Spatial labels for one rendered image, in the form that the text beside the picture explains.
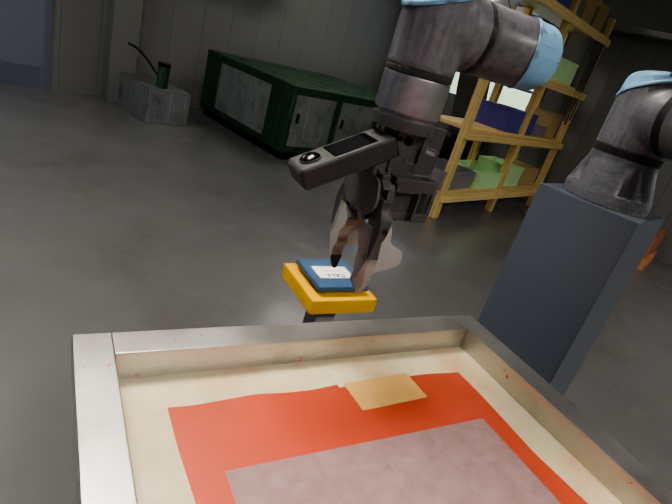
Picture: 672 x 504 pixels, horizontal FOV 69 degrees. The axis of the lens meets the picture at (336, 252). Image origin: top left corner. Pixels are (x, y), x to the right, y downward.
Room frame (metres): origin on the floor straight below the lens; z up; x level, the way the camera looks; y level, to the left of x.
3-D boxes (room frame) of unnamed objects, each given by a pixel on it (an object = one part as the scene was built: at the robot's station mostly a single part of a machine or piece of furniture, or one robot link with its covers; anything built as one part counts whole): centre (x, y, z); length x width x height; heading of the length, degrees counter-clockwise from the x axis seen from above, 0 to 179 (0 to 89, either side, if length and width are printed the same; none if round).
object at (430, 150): (0.58, -0.04, 1.22); 0.09 x 0.08 x 0.12; 124
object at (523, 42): (0.63, -0.11, 1.38); 0.11 x 0.11 x 0.08; 27
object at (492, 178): (5.85, -1.42, 1.24); 2.58 x 0.70 x 2.47; 139
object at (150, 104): (5.47, 2.52, 0.37); 0.77 x 0.62 x 0.74; 49
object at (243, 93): (6.55, 0.86, 0.40); 2.12 x 1.85 x 0.80; 139
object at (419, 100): (0.57, -0.03, 1.30); 0.08 x 0.08 x 0.05
